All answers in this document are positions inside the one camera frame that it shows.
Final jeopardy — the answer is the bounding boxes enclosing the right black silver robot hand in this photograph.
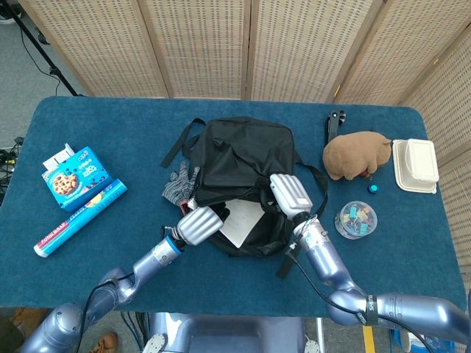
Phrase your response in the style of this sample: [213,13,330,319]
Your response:
[257,173,314,221]

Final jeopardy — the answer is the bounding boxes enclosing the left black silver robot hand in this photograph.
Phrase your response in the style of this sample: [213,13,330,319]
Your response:
[172,205,225,246]

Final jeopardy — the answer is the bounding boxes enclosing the white spiral notebook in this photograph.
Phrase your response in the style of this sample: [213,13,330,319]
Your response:
[219,198,265,249]

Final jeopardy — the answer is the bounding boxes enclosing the black backpack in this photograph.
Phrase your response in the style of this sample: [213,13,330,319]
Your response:
[160,116,329,279]

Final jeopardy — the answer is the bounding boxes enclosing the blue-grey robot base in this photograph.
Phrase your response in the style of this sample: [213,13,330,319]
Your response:
[145,312,321,353]

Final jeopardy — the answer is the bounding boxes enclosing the grey knit glove orange cuff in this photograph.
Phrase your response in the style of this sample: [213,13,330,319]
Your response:
[161,160,202,216]

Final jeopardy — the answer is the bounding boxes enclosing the blue felt table cover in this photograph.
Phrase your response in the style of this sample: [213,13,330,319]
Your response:
[0,96,467,320]

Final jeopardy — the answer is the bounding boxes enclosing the clear jar of colourful clips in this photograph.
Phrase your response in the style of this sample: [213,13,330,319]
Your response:
[333,200,379,240]

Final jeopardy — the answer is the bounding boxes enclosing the brown plush capybara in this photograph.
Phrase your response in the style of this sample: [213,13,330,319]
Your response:
[322,131,394,182]

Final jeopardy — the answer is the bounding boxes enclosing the black handheld clamp tool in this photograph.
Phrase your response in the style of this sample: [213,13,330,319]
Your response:
[325,110,347,143]

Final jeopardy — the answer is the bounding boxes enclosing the blue food wrap box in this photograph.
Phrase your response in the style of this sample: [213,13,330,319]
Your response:
[33,178,129,258]

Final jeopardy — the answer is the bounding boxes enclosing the white lidded lunch container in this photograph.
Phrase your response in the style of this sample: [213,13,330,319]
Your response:
[392,138,441,195]

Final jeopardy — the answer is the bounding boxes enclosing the blue cookie box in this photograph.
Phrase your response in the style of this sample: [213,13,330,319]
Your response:
[41,146,114,213]

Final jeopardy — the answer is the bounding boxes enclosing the brown shoe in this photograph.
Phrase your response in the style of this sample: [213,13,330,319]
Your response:
[88,332,118,353]
[10,307,49,332]

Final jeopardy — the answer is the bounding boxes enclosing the woven folding screen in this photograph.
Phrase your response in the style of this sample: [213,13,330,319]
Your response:
[18,0,471,346]

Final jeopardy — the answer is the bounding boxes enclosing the black tripod stand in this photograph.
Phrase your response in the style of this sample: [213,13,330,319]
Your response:
[0,0,80,97]

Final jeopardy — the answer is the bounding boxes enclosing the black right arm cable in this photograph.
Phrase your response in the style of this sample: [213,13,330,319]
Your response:
[285,242,439,353]

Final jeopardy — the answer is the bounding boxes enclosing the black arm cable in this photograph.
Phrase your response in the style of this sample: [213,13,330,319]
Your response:
[285,242,439,353]
[75,271,135,353]

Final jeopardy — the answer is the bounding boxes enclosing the blue cable bundle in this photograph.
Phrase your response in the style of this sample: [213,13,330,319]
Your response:
[120,312,149,352]

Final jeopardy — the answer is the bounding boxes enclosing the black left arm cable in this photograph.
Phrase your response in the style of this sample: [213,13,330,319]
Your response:
[75,271,135,353]

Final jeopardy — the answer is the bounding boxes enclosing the floor cable tangle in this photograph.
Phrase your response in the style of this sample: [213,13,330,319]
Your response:
[0,136,25,185]

